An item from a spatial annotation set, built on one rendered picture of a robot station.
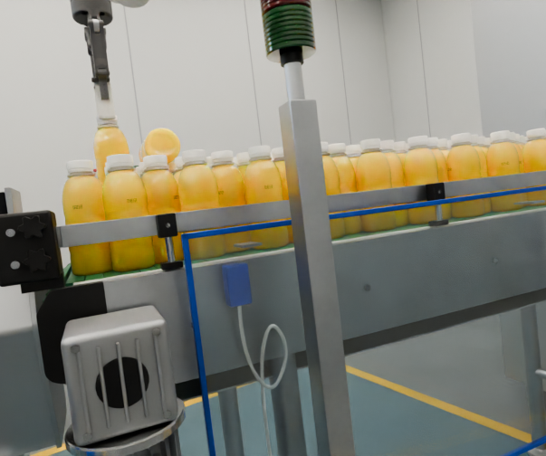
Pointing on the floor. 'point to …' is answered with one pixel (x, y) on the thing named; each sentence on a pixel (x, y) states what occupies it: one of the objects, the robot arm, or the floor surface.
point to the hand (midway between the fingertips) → (104, 104)
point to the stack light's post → (316, 277)
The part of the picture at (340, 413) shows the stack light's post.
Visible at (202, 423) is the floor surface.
